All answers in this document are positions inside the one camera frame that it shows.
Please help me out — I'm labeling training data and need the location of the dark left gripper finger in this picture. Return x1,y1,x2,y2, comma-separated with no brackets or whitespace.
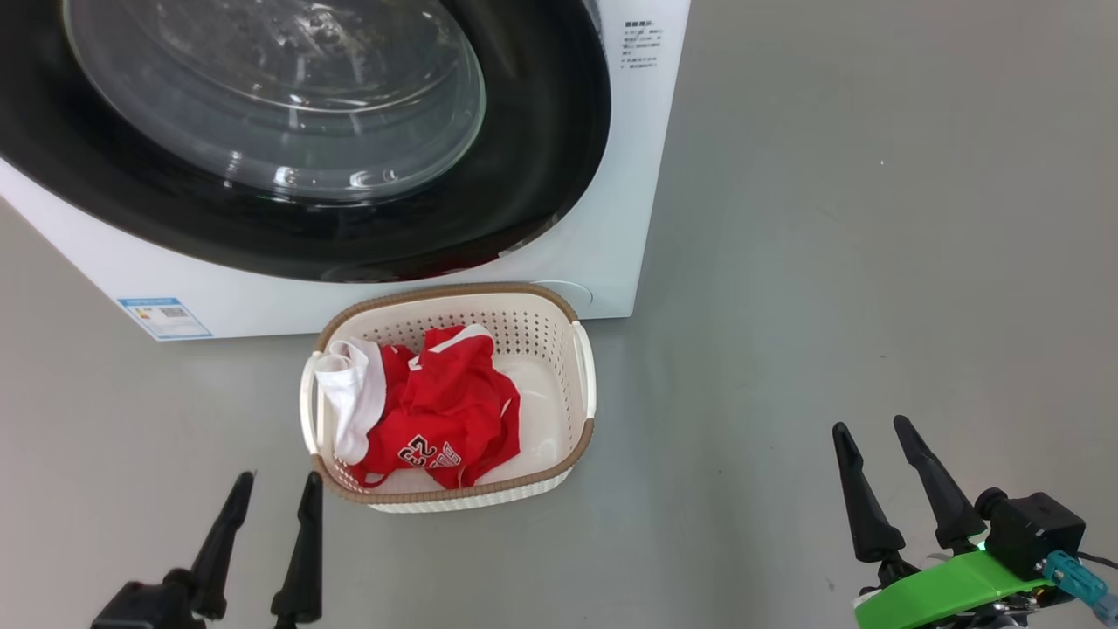
270,472,324,626
189,472,256,621

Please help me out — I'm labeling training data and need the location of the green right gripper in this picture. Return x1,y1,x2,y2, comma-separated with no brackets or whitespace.
831,415,1055,629

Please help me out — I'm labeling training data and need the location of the red and white jersey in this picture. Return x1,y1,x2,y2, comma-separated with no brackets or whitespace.
313,325,521,490

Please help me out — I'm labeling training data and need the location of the black round glass washer door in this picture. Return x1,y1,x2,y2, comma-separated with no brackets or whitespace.
0,0,612,283

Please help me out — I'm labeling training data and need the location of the cream laundry basket brown rim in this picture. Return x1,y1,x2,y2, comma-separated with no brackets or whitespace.
300,282,597,514

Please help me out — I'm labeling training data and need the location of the white front-load washing machine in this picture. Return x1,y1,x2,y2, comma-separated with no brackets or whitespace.
0,0,691,342

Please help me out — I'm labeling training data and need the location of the blue energy label sticker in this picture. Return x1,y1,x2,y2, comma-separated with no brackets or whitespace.
117,298,213,341

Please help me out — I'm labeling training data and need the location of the round white filter cover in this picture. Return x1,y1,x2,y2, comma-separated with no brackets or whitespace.
533,280,593,308

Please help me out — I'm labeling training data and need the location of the teal right camera cable plug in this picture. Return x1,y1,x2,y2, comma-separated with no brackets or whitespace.
1044,550,1118,623

